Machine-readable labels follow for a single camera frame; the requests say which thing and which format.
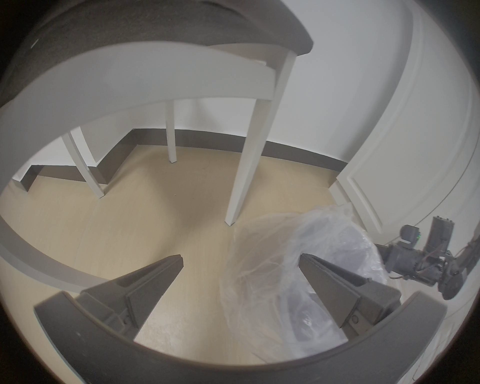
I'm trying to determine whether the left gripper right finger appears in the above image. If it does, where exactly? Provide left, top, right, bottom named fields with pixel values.
left=299, top=253, right=402, bottom=330

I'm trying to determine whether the grey and white chair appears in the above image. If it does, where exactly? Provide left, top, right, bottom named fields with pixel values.
left=0, top=0, right=314, bottom=293

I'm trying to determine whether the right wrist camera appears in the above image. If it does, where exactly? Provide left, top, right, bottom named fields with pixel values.
left=400, top=224, right=422, bottom=249

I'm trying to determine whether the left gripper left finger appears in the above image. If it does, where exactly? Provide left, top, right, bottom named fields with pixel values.
left=80, top=254, right=185, bottom=339

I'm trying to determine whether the pale grey trash bin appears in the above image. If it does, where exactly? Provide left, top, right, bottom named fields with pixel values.
left=279, top=221, right=389, bottom=359

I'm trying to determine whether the clear plastic bag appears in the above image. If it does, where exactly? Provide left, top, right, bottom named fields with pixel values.
left=219, top=204, right=391, bottom=365

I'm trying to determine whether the white wardrobe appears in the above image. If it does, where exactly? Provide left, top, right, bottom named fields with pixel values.
left=330, top=0, right=480, bottom=271

